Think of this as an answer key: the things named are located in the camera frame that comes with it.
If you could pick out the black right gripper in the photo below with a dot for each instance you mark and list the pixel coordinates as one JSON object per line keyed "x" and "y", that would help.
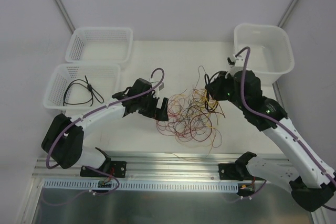
{"x": 212, "y": 91}

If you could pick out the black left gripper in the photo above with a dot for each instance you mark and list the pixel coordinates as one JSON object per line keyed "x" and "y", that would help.
{"x": 151, "y": 107}

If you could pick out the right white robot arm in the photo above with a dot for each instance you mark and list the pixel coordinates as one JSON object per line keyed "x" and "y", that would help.
{"x": 311, "y": 181}

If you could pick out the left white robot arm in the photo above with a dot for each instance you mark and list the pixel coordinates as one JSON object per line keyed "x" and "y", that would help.
{"x": 63, "y": 141}

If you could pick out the white solid tub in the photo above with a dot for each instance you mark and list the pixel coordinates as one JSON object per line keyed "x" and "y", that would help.
{"x": 271, "y": 53}

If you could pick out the white perforated basket near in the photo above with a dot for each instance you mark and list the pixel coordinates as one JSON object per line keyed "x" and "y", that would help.
{"x": 81, "y": 86}

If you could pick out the white perforated basket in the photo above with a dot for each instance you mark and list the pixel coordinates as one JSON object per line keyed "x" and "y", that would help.
{"x": 81, "y": 86}
{"x": 110, "y": 44}

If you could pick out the white perforated basket far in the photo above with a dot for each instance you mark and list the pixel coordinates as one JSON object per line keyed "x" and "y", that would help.
{"x": 110, "y": 44}

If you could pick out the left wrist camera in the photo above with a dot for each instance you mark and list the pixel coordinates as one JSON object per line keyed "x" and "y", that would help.
{"x": 158, "y": 85}

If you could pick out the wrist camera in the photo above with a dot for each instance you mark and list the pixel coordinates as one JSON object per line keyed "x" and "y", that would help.
{"x": 236, "y": 64}
{"x": 158, "y": 85}

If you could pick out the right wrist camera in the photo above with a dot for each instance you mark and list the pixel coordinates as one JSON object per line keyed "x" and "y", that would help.
{"x": 236, "y": 64}

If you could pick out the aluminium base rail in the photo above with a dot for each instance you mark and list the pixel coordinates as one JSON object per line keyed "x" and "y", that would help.
{"x": 161, "y": 166}

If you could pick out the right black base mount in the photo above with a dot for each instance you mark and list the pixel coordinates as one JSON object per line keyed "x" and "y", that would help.
{"x": 232, "y": 171}

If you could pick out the white slotted cable duct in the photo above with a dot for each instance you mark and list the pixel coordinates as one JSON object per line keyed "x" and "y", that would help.
{"x": 141, "y": 185}

